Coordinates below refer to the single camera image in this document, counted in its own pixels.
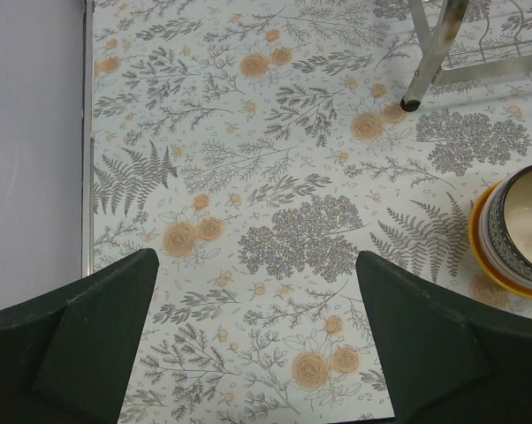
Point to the stainless steel dish rack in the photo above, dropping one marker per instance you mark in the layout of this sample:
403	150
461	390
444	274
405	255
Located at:
468	41

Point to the white middle bowl of stack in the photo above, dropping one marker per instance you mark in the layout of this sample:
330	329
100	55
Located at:
493	256

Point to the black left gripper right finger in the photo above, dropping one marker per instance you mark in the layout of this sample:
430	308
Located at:
446	358

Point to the yellow bottom bowl of stack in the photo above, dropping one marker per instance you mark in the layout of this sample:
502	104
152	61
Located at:
479	253

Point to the beige top bowl of stack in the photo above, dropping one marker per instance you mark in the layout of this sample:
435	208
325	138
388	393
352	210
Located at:
510	221

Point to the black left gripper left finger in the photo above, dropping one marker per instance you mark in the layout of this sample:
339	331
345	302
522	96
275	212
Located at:
66	356

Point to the floral patterned table mat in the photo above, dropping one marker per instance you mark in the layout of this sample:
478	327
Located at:
258	147

